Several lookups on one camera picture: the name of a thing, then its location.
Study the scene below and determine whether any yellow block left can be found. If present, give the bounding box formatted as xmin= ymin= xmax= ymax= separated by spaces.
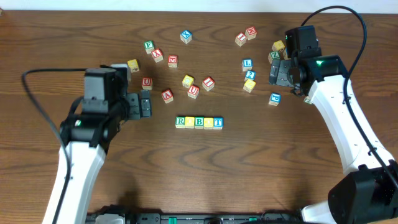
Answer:
xmin=127 ymin=59 xmax=139 ymax=73

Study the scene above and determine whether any green B block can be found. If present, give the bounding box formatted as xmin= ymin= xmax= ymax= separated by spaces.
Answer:
xmin=194 ymin=117 xmax=204 ymax=129

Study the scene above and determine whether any green z block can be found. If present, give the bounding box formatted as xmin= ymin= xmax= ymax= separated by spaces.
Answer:
xmin=304 ymin=96 xmax=312 ymax=105
xmin=268 ymin=51 xmax=280 ymax=64

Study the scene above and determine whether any red E block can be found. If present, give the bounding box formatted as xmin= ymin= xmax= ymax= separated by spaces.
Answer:
xmin=168 ymin=55 xmax=178 ymax=68

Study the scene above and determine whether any red I block top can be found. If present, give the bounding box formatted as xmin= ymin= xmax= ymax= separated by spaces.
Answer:
xmin=235 ymin=32 xmax=248 ymax=47

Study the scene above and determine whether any yellow block top right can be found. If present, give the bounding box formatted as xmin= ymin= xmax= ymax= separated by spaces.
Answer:
xmin=272 ymin=40 xmax=285 ymax=53

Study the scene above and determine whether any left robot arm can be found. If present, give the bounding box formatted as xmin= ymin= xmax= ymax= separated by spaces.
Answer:
xmin=43 ymin=64 xmax=152 ymax=223

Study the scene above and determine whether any blue X block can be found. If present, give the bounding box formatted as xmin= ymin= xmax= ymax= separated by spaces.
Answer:
xmin=180 ymin=30 xmax=192 ymax=44

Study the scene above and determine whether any green R block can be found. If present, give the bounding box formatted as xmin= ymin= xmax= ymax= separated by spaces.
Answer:
xmin=175 ymin=116 xmax=185 ymax=129

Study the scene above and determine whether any red X block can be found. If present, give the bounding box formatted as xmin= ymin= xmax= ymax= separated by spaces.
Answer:
xmin=151 ymin=49 xmax=164 ymax=63

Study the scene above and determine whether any red U block left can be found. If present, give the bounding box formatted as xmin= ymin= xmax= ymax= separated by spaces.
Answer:
xmin=141 ymin=78 xmax=153 ymax=90

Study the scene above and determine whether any blue P block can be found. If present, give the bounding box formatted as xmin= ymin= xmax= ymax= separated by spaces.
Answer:
xmin=269 ymin=93 xmax=281 ymax=106

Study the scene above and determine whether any green F block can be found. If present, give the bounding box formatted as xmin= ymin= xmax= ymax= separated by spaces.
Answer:
xmin=144 ymin=40 xmax=155 ymax=54

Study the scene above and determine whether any red N block top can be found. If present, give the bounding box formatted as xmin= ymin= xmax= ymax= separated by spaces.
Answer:
xmin=245 ymin=26 xmax=257 ymax=40

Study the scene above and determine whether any yellow block below 2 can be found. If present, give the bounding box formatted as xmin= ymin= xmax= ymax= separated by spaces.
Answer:
xmin=243 ymin=79 xmax=256 ymax=93

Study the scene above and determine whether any yellow C block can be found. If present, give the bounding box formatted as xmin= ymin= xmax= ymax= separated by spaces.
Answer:
xmin=182 ymin=75 xmax=194 ymax=88

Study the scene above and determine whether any red i block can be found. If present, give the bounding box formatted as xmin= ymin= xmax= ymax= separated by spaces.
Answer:
xmin=235 ymin=32 xmax=248 ymax=47
xmin=202 ymin=77 xmax=215 ymax=91

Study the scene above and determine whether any red u block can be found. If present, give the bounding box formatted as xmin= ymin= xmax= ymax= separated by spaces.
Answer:
xmin=141 ymin=78 xmax=153 ymax=90
xmin=187 ymin=85 xmax=200 ymax=99

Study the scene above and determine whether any red I block centre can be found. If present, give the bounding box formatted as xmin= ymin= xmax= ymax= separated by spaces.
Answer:
xmin=202 ymin=77 xmax=215 ymax=91

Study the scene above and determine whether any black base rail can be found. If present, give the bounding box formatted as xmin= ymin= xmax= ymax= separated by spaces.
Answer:
xmin=85 ymin=205 xmax=303 ymax=224

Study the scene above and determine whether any green Z block right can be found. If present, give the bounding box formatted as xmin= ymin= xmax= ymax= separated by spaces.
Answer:
xmin=304 ymin=96 xmax=312 ymax=105

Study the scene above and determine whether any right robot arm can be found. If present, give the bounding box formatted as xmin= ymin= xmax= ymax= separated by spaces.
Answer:
xmin=269 ymin=26 xmax=397 ymax=223

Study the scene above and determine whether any blue L block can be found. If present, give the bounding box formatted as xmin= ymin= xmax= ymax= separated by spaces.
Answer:
xmin=242 ymin=58 xmax=253 ymax=72

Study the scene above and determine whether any red A block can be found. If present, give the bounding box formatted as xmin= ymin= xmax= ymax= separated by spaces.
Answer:
xmin=161 ymin=89 xmax=174 ymax=103

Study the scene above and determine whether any blue T block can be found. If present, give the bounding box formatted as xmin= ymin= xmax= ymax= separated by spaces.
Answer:
xmin=213 ymin=117 xmax=224 ymax=129

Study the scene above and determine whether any yellow O block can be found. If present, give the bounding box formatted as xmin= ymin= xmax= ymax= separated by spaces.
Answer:
xmin=185 ymin=116 xmax=195 ymax=129
xmin=203 ymin=117 xmax=214 ymax=129

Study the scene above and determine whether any blue 2 block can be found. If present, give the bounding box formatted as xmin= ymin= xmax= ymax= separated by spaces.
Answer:
xmin=244 ymin=70 xmax=256 ymax=82

